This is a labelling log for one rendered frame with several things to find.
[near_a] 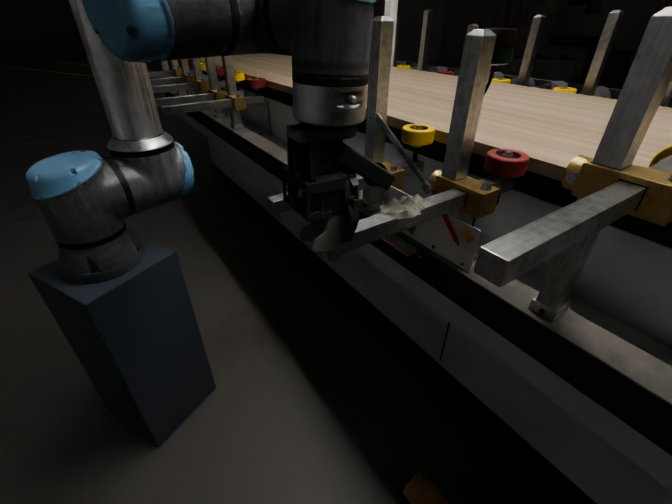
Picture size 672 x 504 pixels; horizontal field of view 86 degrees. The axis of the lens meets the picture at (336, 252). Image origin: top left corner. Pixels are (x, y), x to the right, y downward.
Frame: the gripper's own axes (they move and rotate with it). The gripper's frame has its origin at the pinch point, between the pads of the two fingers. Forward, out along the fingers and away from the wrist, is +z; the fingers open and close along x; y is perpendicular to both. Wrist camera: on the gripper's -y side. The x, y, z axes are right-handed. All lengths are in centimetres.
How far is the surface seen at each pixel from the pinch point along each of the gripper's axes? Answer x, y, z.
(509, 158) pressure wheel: 1.1, -39.2, -10.1
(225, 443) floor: -31, 18, 84
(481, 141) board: -10.6, -46.0, -9.7
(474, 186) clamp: 1.2, -30.2, -6.0
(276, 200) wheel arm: -23.9, -0.9, 0.8
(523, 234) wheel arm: 24.4, -5.3, -13.8
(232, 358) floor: -62, 4, 83
